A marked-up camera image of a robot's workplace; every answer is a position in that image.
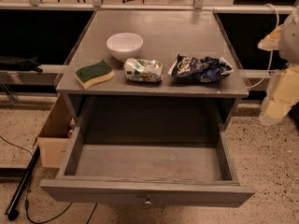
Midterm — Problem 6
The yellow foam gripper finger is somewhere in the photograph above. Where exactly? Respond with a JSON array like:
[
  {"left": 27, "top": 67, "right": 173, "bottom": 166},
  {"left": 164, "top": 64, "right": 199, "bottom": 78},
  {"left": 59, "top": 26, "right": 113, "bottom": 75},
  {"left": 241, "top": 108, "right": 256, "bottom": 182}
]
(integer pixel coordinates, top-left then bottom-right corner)
[
  {"left": 258, "top": 25, "right": 282, "bottom": 51},
  {"left": 259, "top": 63, "right": 299, "bottom": 126}
]

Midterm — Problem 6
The crushed white green 7up can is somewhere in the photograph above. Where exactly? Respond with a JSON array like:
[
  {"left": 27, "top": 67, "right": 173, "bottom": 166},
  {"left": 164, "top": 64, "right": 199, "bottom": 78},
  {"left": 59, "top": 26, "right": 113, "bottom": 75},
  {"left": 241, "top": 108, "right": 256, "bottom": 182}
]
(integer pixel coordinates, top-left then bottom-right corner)
[{"left": 123, "top": 58, "right": 164, "bottom": 82}]

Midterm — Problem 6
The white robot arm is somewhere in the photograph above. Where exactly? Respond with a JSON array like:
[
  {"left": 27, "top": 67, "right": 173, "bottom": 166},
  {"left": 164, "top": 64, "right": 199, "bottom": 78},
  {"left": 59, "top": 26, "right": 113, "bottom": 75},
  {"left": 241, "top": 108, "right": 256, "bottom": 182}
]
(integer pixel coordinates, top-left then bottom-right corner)
[{"left": 258, "top": 7, "right": 299, "bottom": 126}]

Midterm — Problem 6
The grey open top drawer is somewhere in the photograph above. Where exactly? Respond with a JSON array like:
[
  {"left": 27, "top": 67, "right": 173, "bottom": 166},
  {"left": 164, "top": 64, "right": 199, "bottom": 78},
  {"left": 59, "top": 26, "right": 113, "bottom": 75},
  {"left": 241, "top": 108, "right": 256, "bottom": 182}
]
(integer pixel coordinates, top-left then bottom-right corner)
[{"left": 40, "top": 95, "right": 256, "bottom": 208}]

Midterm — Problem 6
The round metal drawer knob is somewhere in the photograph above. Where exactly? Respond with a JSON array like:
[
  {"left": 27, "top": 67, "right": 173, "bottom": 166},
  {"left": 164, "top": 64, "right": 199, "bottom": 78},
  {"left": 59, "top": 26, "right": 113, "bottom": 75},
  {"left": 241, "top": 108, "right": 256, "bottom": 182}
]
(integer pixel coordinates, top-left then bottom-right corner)
[{"left": 143, "top": 196, "right": 152, "bottom": 207}]

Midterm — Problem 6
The blue crumpled chip bag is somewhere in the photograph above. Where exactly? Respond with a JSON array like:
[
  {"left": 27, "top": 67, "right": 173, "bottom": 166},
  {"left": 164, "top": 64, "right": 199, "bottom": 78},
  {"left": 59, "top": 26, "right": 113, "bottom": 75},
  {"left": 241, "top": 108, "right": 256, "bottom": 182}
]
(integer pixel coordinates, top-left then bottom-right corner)
[{"left": 168, "top": 54, "right": 234, "bottom": 83}]

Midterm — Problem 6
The white ceramic bowl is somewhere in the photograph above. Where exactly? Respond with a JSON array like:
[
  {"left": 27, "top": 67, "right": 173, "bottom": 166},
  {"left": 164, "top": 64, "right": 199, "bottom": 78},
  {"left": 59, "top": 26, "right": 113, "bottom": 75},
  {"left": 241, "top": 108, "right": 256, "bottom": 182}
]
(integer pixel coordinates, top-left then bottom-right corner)
[{"left": 107, "top": 33, "right": 143, "bottom": 62}]

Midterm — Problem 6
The grey wooden cabinet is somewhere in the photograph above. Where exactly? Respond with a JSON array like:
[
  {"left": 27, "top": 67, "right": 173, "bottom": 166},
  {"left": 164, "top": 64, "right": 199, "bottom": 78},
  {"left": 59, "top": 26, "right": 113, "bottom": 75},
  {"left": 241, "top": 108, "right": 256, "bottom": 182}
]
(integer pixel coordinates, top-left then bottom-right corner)
[{"left": 56, "top": 9, "right": 248, "bottom": 124}]

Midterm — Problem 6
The green and yellow sponge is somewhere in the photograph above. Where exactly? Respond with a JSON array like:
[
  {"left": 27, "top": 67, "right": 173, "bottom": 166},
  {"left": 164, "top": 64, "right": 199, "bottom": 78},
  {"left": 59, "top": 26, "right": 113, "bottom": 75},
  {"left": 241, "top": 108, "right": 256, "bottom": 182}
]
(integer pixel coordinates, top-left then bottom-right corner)
[{"left": 75, "top": 60, "right": 114, "bottom": 90}]

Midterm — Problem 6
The brown cardboard box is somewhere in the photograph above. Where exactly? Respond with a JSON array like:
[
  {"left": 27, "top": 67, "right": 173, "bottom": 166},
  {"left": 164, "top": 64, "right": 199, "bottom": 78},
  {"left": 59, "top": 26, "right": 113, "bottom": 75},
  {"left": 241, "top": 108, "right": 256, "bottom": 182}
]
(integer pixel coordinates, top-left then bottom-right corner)
[{"left": 37, "top": 95, "right": 72, "bottom": 168}]

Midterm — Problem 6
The black object on ledge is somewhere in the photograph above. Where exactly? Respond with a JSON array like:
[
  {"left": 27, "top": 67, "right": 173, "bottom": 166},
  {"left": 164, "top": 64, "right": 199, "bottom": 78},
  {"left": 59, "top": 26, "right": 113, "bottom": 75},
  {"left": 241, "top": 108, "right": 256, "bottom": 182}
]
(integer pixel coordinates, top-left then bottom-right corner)
[{"left": 0, "top": 56, "right": 43, "bottom": 73}]

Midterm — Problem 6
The black bar on floor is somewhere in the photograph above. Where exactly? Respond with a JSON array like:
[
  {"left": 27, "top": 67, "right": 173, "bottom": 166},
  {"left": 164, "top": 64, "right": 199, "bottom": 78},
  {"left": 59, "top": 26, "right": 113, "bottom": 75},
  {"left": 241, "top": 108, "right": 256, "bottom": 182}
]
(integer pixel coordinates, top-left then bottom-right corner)
[{"left": 5, "top": 147, "right": 40, "bottom": 221}]

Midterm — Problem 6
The white cable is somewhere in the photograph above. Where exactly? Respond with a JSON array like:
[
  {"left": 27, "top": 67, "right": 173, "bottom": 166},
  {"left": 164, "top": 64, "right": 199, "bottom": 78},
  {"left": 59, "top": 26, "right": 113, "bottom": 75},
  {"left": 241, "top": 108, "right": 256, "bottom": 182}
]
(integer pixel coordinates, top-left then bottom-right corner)
[{"left": 247, "top": 3, "right": 280, "bottom": 90}]

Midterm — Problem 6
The metal railing frame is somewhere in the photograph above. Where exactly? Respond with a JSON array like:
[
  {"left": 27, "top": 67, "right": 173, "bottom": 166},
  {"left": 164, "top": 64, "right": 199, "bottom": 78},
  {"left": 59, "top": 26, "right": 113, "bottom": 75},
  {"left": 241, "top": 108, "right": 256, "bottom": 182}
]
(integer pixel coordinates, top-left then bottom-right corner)
[{"left": 0, "top": 0, "right": 299, "bottom": 14}]

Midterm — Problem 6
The black floor cable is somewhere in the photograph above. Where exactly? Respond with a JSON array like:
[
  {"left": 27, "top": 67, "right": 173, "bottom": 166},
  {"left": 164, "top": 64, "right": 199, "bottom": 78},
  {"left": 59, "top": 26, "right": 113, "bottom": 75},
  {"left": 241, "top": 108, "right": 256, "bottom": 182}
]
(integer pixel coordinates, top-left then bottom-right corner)
[{"left": 0, "top": 135, "right": 98, "bottom": 224}]

